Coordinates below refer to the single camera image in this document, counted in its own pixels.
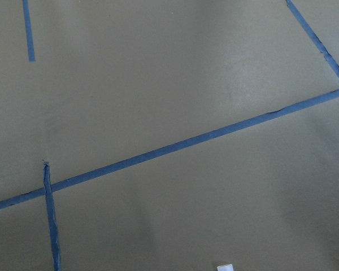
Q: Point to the orange highlighter pen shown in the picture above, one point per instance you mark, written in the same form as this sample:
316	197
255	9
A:
225	267

